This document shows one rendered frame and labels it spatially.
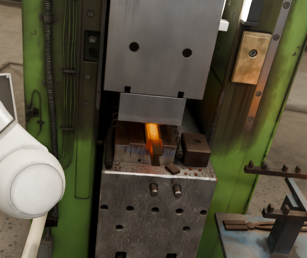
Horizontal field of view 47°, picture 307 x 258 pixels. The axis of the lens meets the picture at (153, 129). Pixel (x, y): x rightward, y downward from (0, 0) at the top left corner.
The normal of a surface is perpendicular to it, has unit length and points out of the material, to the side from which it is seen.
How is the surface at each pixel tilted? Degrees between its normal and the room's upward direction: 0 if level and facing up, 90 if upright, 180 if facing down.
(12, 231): 0
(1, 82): 60
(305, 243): 0
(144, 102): 90
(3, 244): 0
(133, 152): 90
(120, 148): 90
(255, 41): 90
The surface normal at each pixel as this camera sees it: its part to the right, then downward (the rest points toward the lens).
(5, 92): 0.49, 0.00
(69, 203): 0.07, 0.51
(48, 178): 0.67, -0.13
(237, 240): 0.14, -0.86
